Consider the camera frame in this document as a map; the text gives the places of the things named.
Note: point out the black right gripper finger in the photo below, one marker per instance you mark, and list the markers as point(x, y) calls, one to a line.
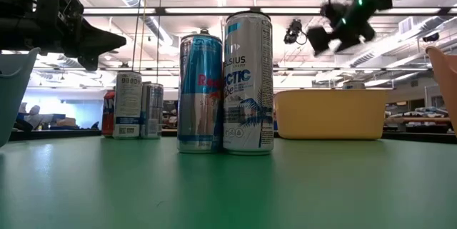
point(318, 40)
point(353, 40)

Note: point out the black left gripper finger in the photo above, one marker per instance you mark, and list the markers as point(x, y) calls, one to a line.
point(88, 63)
point(103, 41)

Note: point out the red Fanta soda can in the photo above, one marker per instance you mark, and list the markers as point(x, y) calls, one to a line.
point(108, 115)

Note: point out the white Celsius can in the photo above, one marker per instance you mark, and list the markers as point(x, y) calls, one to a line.
point(248, 86)
point(127, 104)

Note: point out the yellow plastic bin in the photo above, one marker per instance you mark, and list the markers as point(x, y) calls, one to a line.
point(332, 115)

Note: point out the blue silver Red Bull can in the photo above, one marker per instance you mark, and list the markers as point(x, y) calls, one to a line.
point(200, 97)
point(153, 111)

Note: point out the blue-grey plastic bin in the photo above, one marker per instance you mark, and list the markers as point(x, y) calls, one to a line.
point(14, 97)

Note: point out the orange plastic bin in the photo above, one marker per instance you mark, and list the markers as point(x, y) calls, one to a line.
point(446, 79)

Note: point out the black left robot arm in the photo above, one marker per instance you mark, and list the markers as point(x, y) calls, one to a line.
point(14, 25)

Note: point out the brown cardboard box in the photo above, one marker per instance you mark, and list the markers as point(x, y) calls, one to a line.
point(66, 122)

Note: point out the black crossbar with light strips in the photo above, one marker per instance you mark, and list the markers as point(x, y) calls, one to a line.
point(160, 10)

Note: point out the person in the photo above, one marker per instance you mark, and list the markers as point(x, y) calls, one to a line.
point(34, 116)

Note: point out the black ceiling fixture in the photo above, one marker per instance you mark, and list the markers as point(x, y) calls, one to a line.
point(432, 37)

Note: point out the background workbench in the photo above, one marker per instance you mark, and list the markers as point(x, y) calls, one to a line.
point(417, 119)

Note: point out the green table mat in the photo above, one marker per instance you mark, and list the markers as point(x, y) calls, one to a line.
point(228, 193)

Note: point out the black overhead camera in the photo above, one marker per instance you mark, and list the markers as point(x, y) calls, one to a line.
point(293, 31)

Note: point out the black aluminium table frame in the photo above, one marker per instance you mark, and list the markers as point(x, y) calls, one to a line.
point(53, 135)

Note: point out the round black ceiling camera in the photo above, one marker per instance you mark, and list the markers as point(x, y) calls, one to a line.
point(204, 31)

